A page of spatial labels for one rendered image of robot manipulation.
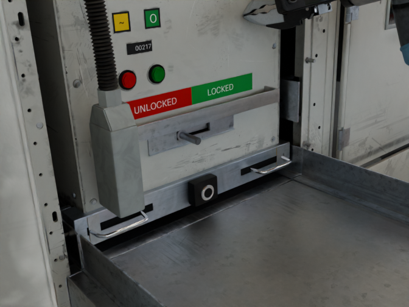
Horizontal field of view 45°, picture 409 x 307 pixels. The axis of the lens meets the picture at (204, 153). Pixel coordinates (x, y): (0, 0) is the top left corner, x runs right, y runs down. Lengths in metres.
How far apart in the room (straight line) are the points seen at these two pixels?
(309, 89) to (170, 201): 0.40
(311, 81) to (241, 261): 0.46
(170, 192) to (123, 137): 0.25
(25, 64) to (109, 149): 0.17
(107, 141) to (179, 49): 0.25
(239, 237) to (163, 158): 0.20
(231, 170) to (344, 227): 0.26
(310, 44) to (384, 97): 0.32
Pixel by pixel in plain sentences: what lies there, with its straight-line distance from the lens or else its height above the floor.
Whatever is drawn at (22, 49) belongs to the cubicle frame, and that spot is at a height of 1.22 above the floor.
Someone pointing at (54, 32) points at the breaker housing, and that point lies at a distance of 0.81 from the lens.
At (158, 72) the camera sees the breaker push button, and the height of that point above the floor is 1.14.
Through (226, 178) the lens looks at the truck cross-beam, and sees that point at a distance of 1.04.
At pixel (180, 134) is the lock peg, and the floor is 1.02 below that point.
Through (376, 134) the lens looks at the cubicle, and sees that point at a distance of 1.36.
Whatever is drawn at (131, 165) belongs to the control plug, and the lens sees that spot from 0.76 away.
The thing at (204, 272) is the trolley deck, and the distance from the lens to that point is 0.84.
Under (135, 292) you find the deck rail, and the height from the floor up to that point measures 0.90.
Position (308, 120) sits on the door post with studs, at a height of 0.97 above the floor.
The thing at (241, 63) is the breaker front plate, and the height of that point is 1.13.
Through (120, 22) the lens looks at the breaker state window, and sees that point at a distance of 0.84.
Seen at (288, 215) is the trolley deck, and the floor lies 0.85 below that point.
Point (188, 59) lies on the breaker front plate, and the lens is 0.93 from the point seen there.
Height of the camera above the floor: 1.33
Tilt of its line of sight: 21 degrees down
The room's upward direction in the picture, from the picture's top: 2 degrees counter-clockwise
